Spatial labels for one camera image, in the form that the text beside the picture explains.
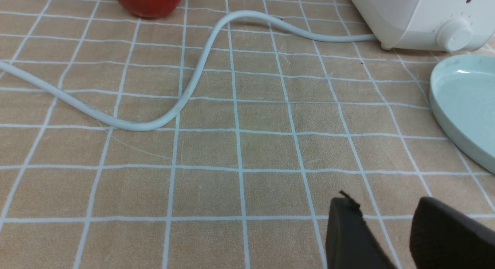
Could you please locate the checkered beige tablecloth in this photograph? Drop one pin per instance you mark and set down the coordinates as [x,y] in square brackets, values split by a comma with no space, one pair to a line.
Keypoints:
[244,177]

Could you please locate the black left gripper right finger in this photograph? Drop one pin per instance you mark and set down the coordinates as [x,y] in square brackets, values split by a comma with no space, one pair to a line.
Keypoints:
[443,238]

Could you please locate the red apple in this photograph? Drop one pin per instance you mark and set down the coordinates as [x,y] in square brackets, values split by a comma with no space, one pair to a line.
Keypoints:
[149,9]

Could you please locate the light blue plate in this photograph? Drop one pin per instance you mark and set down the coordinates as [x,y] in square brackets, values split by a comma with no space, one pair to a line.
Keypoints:
[462,100]

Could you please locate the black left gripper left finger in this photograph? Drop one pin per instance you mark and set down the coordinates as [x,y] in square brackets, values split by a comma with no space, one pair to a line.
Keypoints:
[349,242]

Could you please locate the white toaster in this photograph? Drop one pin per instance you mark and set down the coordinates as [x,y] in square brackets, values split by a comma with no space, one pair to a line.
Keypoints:
[433,25]

